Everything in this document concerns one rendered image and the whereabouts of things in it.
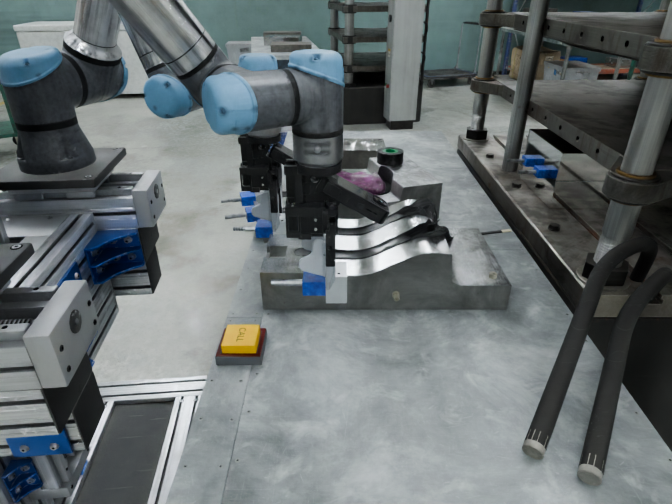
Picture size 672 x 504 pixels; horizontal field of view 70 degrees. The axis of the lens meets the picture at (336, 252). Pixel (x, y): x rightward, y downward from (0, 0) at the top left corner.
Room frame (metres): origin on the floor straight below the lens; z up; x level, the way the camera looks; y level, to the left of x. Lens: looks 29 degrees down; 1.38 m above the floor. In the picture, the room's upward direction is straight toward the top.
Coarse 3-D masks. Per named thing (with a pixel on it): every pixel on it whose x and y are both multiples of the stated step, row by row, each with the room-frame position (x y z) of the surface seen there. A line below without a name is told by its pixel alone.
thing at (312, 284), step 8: (336, 264) 0.72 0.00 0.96; (344, 264) 0.72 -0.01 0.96; (304, 272) 0.71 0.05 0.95; (336, 272) 0.69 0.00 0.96; (344, 272) 0.69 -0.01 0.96; (272, 280) 0.70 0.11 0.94; (280, 280) 0.70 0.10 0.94; (288, 280) 0.70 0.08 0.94; (296, 280) 0.70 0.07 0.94; (304, 280) 0.69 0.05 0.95; (312, 280) 0.69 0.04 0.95; (320, 280) 0.69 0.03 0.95; (336, 280) 0.68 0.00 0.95; (344, 280) 0.68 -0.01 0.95; (304, 288) 0.68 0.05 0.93; (312, 288) 0.68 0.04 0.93; (320, 288) 0.68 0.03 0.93; (336, 288) 0.68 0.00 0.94; (344, 288) 0.68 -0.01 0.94; (328, 296) 0.68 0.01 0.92; (336, 296) 0.68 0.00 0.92; (344, 296) 0.68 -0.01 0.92
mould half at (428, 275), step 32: (352, 224) 1.03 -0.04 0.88; (416, 224) 0.93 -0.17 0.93; (288, 256) 0.87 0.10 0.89; (384, 256) 0.85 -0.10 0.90; (416, 256) 0.80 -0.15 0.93; (448, 256) 0.80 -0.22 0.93; (480, 256) 0.92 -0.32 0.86; (288, 288) 0.80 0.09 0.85; (352, 288) 0.80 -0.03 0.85; (384, 288) 0.80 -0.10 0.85; (416, 288) 0.80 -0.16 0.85; (448, 288) 0.80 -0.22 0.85; (480, 288) 0.80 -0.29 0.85
